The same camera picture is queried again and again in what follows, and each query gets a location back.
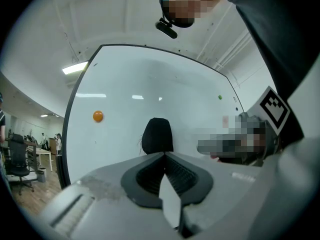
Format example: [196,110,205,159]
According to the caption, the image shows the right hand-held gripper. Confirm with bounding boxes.
[196,85,291,167]

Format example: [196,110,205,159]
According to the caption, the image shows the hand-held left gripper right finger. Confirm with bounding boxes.
[163,151,215,206]

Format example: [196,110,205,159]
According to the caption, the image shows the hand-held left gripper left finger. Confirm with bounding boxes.
[120,151,166,209]

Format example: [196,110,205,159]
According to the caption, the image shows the black whiteboard eraser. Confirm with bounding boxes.
[141,117,175,156]

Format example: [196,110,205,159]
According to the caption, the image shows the black-framed whiteboard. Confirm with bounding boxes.
[55,43,247,229]

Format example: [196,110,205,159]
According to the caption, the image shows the orange round magnet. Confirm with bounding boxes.
[92,110,104,123]

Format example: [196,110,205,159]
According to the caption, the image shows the brown wooden cabinet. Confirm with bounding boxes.
[48,137,57,155]

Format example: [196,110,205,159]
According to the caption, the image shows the grey trash bin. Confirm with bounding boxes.
[37,167,47,184]

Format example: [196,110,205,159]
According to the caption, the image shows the white table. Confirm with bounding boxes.
[35,148,54,173]

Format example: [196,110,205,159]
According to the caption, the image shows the white ceiling pipes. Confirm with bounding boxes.
[194,3,254,70]

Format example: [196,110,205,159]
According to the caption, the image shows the black office chair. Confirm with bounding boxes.
[7,133,35,196]

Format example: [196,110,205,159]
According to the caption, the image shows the person's black shirt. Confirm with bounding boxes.
[214,0,320,100]

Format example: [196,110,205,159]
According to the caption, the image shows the rectangular ceiling light panel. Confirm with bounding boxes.
[61,61,89,76]

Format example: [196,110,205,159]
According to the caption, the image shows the person's head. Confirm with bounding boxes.
[159,0,221,29]

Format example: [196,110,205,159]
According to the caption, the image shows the black head-mounted camera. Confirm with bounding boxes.
[154,17,179,40]

